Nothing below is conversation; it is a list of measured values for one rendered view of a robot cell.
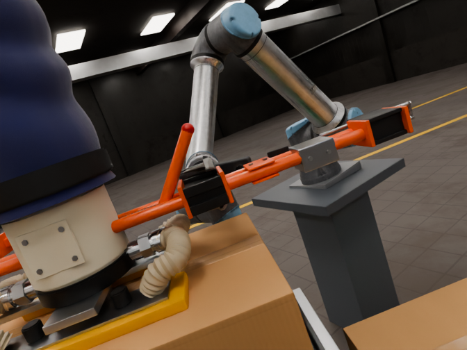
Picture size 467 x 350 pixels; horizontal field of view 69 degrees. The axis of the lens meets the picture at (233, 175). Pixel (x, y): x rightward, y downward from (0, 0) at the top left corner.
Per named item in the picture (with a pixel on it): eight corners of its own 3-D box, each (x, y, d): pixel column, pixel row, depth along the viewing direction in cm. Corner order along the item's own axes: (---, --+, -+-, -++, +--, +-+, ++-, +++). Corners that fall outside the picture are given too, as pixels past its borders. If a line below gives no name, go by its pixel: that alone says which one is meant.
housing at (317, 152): (306, 173, 60) (298, 150, 60) (294, 168, 67) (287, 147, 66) (341, 160, 61) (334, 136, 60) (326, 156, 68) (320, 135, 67)
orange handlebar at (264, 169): (-86, 314, 55) (-97, 296, 55) (9, 248, 85) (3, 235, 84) (418, 124, 62) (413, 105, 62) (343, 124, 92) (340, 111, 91)
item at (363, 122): (372, 147, 61) (365, 121, 60) (352, 145, 68) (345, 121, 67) (414, 131, 61) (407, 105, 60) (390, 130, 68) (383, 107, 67)
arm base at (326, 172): (293, 186, 158) (285, 167, 156) (317, 169, 168) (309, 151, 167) (326, 182, 142) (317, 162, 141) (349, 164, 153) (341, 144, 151)
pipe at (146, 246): (-43, 371, 48) (-63, 337, 47) (34, 287, 73) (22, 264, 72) (181, 282, 51) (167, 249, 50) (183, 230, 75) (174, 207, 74)
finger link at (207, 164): (183, 178, 60) (189, 184, 69) (214, 167, 60) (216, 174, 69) (177, 162, 60) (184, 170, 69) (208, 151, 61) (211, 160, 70)
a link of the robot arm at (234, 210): (226, 216, 104) (208, 180, 102) (251, 214, 95) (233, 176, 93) (204, 232, 98) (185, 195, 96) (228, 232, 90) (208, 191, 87)
